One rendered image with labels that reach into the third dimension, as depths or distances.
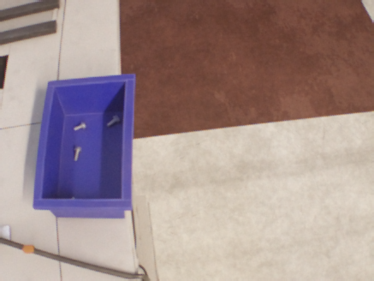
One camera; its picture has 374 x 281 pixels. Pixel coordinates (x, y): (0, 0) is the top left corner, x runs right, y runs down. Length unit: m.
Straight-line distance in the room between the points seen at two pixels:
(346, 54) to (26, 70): 1.51
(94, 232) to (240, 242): 0.94
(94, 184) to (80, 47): 0.31
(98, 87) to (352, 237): 1.14
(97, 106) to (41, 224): 0.23
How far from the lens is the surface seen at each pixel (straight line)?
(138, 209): 1.29
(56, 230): 0.83
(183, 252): 1.69
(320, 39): 2.25
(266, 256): 1.69
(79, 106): 0.91
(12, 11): 1.16
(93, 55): 1.01
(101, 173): 0.86
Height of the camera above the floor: 1.58
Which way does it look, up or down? 58 degrees down
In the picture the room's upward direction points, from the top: 1 degrees counter-clockwise
